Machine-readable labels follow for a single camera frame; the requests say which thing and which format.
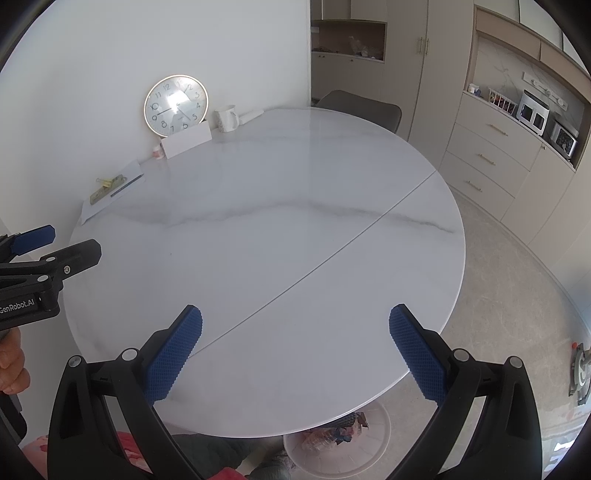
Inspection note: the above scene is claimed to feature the round gold-rimmed wall clock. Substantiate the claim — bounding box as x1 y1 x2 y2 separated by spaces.
144 75 210 138

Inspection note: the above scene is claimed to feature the grey chair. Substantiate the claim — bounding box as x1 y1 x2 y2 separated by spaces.
316 90 403 135

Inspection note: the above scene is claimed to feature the white dish rack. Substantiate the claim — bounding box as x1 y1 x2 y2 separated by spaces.
487 90 518 114

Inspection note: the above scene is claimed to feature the open wooden cabinet niche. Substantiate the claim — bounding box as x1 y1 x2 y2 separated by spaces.
311 21 388 64

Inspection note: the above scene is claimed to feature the white trash bin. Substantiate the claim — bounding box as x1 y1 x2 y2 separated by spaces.
283 401 393 479

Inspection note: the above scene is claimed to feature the yellow-green clip tool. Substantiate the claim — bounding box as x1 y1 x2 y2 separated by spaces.
90 174 127 206

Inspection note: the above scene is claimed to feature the white wall rail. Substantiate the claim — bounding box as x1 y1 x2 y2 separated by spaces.
523 71 571 110

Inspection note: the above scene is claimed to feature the white card box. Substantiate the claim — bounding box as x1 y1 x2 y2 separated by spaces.
160 121 213 160

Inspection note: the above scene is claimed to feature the white mug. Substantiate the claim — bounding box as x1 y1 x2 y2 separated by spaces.
213 105 241 134

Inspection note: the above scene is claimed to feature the beige drawer cabinet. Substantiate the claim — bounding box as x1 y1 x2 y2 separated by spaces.
441 92 544 223

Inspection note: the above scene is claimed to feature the person's quilted green clothing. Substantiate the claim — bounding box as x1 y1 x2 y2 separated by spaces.
173 433 293 480

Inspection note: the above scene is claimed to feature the dark pen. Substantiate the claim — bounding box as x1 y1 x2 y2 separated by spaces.
111 174 145 197

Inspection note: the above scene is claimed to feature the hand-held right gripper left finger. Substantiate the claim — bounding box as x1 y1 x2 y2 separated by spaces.
47 305 205 480

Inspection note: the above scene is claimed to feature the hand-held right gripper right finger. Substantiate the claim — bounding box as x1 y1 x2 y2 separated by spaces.
389 304 544 480

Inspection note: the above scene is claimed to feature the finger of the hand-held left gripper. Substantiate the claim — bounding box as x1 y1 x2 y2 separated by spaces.
18 239 103 289
0 225 57 260

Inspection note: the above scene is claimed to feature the person's left hand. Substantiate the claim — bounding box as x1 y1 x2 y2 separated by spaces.
0 329 28 396

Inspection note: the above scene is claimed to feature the white toaster oven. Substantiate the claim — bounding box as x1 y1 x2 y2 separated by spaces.
516 89 551 136

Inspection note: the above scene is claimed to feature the silver toaster oven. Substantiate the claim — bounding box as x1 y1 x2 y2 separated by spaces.
550 121 581 158

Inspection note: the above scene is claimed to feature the white paper sheet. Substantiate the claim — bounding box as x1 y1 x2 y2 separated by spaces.
81 160 147 226

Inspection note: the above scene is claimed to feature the beige tall cabinet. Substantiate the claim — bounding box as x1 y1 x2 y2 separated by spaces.
385 0 476 139

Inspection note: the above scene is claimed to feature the red pink cloth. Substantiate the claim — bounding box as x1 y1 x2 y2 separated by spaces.
21 431 140 480

